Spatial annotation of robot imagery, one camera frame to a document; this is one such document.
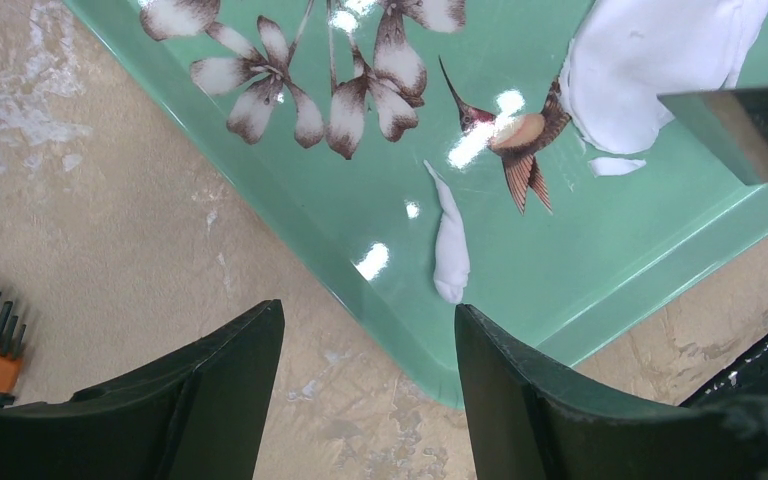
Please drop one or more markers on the metal scraper wooden handle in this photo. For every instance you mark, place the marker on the metal scraper wooden handle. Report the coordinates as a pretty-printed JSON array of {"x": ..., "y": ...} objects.
[{"x": 731, "y": 123}]

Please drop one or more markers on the green floral tray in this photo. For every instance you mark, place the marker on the green floral tray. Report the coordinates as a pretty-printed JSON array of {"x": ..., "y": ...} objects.
[{"x": 329, "y": 118}]

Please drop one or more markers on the small white dough strip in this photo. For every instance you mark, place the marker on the small white dough strip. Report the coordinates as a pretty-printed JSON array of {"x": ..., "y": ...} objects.
[{"x": 452, "y": 262}]

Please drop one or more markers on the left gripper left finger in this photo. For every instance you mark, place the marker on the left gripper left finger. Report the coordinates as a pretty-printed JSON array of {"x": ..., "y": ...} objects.
[{"x": 198, "y": 412}]

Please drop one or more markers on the white dough ball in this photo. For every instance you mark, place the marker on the white dough ball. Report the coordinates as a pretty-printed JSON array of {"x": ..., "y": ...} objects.
[{"x": 626, "y": 53}]

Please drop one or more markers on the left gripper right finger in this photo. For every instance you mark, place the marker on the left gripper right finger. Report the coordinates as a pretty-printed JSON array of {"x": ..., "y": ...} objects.
[{"x": 531, "y": 417}]

